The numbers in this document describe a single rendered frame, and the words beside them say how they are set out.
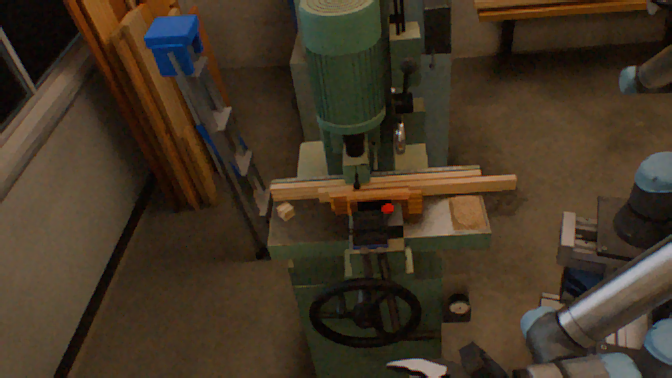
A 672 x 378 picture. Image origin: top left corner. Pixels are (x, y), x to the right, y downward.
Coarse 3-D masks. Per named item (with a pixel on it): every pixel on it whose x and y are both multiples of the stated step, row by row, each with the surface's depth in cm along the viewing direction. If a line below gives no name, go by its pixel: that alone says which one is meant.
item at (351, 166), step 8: (344, 152) 151; (368, 152) 152; (344, 160) 148; (352, 160) 148; (360, 160) 148; (368, 160) 148; (344, 168) 147; (352, 168) 147; (360, 168) 147; (368, 168) 147; (344, 176) 149; (352, 176) 149; (360, 176) 149; (368, 176) 149
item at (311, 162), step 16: (304, 144) 199; (320, 144) 198; (304, 160) 193; (320, 160) 192; (400, 160) 187; (416, 160) 186; (304, 176) 186; (288, 272) 160; (304, 272) 160; (320, 272) 159; (336, 272) 159; (416, 272) 159; (432, 272) 158
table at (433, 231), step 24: (480, 192) 158; (312, 216) 158; (336, 216) 157; (432, 216) 153; (288, 240) 152; (312, 240) 152; (336, 240) 151; (408, 240) 149; (432, 240) 149; (456, 240) 149; (480, 240) 149; (408, 264) 146
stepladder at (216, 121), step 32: (160, 32) 196; (192, 32) 197; (160, 64) 199; (192, 64) 201; (192, 96) 206; (224, 128) 221; (224, 160) 226; (256, 192) 263; (256, 224) 251; (256, 256) 266
